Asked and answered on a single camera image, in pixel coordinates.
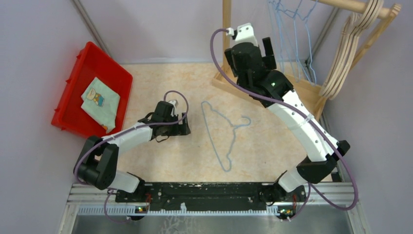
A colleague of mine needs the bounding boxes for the wooden hanger rack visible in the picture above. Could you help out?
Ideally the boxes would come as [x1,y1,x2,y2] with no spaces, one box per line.
[211,0,402,122]

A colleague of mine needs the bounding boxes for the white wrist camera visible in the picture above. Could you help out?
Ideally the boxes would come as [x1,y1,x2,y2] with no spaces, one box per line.
[168,99,179,109]
[225,23,259,47]

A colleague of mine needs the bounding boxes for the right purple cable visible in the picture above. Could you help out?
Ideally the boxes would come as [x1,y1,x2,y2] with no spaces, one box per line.
[210,28,359,222]

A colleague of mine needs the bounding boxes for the purple cable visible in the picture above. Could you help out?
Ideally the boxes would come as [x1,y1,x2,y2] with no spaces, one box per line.
[210,28,359,222]
[73,90,190,223]

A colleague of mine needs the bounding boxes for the red plastic bin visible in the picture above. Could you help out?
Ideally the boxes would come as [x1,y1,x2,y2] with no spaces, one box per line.
[51,41,133,138]

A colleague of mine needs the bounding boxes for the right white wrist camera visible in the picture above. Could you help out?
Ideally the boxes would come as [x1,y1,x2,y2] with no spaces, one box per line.
[225,23,259,47]

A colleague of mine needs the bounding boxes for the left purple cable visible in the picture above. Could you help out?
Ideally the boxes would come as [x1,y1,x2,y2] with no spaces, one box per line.
[73,90,190,223]

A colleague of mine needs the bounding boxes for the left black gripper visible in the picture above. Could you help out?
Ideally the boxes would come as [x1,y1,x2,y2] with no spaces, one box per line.
[162,112,190,136]

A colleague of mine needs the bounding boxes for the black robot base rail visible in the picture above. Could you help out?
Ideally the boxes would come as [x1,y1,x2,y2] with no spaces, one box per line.
[115,182,307,212]

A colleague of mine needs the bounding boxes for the folded light green cloth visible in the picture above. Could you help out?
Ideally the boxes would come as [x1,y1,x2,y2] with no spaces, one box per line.
[81,77,120,133]

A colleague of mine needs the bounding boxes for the beige plastic hanger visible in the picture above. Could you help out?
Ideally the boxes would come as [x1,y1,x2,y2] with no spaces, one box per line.
[319,0,375,97]
[321,0,381,99]
[319,0,378,98]
[322,0,385,100]

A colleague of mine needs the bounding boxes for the blue wire hanger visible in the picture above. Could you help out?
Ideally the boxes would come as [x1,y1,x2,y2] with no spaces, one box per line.
[268,0,291,72]
[200,100,252,173]
[293,0,317,86]
[277,0,306,81]

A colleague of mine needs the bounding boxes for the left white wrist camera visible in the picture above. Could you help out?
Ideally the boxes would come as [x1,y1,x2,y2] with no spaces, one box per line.
[168,99,179,109]

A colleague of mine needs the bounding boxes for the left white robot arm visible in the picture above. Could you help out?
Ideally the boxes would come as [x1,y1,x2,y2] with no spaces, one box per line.
[74,99,190,202]

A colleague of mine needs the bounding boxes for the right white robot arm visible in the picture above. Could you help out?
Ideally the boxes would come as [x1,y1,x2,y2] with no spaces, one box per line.
[225,38,350,201]

